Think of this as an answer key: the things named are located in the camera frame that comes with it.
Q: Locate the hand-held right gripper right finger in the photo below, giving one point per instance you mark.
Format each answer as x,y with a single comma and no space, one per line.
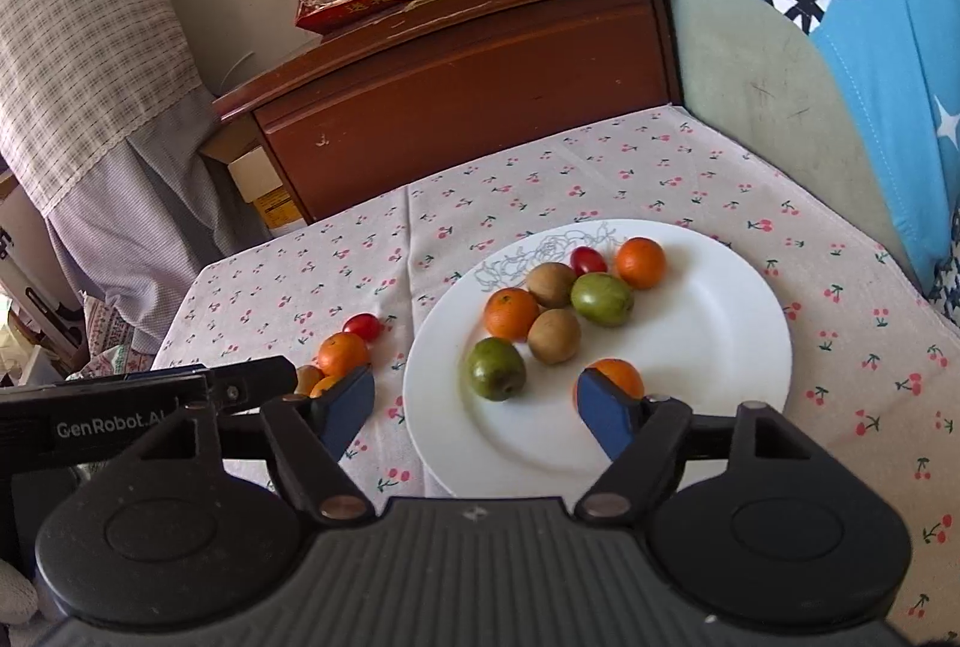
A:
607,415

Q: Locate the red cherry tomato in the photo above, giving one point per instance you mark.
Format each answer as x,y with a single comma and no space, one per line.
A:
363,325
587,259

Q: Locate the beige checked cloth cover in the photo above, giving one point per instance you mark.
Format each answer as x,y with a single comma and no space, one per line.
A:
82,55

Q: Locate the blue printed blanket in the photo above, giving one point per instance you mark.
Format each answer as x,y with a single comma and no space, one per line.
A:
862,17

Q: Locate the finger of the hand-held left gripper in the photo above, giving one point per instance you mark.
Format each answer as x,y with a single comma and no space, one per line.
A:
251,385

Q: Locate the green round fruit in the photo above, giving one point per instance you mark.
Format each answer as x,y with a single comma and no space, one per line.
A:
496,368
601,298

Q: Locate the brown wooden nightstand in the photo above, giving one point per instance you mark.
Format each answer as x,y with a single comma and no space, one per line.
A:
465,92

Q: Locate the white floral-edged plate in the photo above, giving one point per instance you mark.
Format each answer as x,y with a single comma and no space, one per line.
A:
712,347

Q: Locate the brown kiwi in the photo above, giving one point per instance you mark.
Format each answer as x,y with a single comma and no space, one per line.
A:
550,285
307,379
553,336

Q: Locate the green sofa cushion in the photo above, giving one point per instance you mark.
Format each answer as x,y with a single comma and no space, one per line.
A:
765,115

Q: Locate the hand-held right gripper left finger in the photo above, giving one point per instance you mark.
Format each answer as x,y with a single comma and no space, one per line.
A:
349,403

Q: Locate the cherry print tablecloth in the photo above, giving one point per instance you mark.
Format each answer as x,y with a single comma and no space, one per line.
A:
847,317

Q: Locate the cardboard box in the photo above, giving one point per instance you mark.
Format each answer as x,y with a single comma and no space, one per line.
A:
259,182

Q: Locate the patterned woven cloth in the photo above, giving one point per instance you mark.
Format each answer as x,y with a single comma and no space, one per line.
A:
112,332

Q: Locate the orange mandarin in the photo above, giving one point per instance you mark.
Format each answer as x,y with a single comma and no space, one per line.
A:
511,313
343,353
622,377
641,262
324,386

